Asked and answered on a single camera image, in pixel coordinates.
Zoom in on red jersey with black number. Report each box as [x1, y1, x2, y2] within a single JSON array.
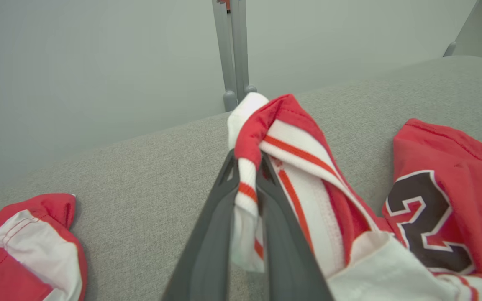
[[226, 92, 482, 301]]

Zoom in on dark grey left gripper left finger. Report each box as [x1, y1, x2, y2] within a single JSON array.
[[162, 148, 241, 301]]

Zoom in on grey partition post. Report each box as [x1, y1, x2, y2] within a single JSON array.
[[442, 0, 481, 57], [212, 0, 258, 112]]

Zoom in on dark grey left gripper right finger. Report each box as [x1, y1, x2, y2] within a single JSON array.
[[256, 153, 336, 301]]

